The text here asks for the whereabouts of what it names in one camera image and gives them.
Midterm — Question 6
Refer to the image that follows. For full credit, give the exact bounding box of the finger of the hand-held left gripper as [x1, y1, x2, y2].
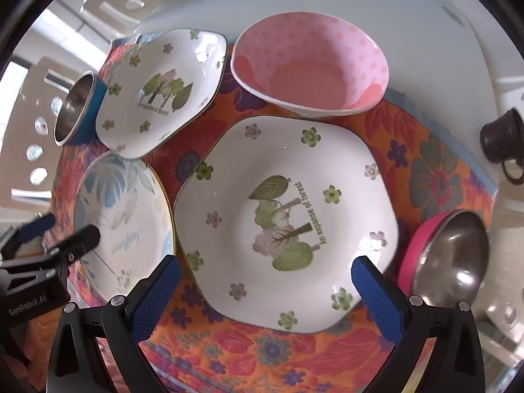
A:
[43, 224, 102, 267]
[0, 213, 56, 259]

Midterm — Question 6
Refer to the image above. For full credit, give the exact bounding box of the large floral tree plate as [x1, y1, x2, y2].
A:
[173, 115, 400, 334]

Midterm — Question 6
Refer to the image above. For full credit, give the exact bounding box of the dark brown mug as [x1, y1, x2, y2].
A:
[480, 108, 524, 183]

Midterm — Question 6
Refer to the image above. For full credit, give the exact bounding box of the pink polka dot bowl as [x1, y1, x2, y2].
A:
[230, 13, 389, 117]

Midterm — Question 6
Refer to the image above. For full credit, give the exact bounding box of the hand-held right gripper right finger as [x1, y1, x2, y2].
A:
[351, 256, 486, 393]

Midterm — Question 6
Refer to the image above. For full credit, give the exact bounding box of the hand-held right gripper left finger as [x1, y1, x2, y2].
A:
[45, 255, 183, 393]

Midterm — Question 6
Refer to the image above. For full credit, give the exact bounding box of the orange floral tablecloth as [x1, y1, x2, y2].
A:
[43, 37, 498, 393]

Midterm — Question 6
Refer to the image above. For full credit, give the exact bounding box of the blue steel bowl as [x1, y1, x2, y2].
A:
[54, 71, 108, 147]

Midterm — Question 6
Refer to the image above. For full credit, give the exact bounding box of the stainless steel bowl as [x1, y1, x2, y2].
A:
[398, 209, 490, 308]

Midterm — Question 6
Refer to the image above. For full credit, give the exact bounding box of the small floral tree plate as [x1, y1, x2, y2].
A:
[95, 28, 228, 160]

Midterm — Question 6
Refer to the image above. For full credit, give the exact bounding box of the blue leaf gold-rimmed plate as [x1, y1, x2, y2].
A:
[73, 151, 177, 301]

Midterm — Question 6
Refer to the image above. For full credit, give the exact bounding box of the white chair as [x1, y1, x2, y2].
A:
[0, 55, 113, 214]
[80, 0, 197, 46]

